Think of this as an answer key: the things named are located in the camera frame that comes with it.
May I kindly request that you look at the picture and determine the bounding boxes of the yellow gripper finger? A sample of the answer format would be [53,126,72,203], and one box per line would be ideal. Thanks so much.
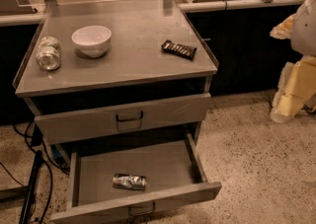
[270,57,316,123]
[270,14,295,39]

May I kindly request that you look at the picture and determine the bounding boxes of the silver redbull can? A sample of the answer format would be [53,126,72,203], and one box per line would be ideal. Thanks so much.
[113,174,146,190]

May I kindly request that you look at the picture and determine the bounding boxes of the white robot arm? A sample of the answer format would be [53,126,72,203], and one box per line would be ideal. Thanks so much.
[270,0,316,122]

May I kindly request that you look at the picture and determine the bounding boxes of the open middle drawer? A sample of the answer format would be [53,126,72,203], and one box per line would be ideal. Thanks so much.
[52,132,221,224]

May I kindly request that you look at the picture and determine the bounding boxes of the grey metal drawer cabinet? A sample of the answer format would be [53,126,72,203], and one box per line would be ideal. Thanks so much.
[12,0,223,224]

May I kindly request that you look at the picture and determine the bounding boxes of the green silver soda can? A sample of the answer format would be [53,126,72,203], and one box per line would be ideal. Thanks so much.
[36,37,61,71]

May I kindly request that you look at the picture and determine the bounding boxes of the upper grey drawer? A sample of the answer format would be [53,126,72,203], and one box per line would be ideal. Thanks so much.
[36,93,210,144]

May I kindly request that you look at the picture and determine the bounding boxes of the dark chocolate bar wrapper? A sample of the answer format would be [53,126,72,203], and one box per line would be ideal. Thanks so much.
[161,39,197,60]

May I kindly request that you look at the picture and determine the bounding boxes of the white ceramic bowl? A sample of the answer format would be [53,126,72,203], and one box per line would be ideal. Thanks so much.
[71,26,112,58]

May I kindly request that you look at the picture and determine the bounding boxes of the black metal stand leg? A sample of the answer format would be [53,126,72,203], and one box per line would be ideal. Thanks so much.
[19,151,42,224]

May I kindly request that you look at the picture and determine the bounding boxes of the black floor cables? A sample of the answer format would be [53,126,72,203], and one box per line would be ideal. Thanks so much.
[0,120,71,224]

